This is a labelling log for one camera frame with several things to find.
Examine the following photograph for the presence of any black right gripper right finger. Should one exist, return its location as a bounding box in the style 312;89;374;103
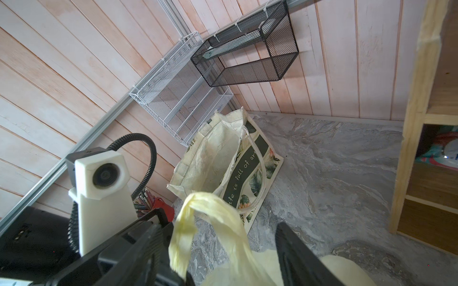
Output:
275;222;343;286

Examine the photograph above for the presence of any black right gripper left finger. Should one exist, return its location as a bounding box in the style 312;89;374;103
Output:
46;209;194;286

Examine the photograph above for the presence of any orange-print plastic grocery bag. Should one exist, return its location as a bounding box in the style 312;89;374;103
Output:
168;193;375;286

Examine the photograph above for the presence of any cream canvas tote bag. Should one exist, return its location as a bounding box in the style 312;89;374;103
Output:
167;108;284;232

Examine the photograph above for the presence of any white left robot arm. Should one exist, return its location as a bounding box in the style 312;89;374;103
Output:
1;133;157;285

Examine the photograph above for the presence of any red pen cup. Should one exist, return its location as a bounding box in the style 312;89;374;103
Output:
133;188;175;222

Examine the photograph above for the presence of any wooden three-tier shelf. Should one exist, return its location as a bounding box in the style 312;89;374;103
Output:
388;1;458;255

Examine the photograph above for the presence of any Fox's candy bag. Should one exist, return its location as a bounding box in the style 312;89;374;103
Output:
415;125;458;171

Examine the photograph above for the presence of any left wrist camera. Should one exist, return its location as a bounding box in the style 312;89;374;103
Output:
66;147;137;256

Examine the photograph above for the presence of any white wire mesh rack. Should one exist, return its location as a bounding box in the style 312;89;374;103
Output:
129;31;233;147

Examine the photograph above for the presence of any black mesh wall basket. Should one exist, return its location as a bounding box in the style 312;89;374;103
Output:
190;1;299;87

